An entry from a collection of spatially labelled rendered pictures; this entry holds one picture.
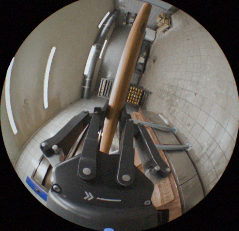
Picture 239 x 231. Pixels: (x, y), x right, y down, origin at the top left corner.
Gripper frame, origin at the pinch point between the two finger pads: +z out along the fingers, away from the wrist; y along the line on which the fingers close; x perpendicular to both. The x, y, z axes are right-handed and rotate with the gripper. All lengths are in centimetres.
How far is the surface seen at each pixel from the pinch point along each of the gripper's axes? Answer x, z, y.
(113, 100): 2.9, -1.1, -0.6
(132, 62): 10.7, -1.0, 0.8
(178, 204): -48, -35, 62
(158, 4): 416, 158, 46
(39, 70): 10, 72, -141
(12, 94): -15, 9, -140
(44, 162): -103, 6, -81
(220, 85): 62, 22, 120
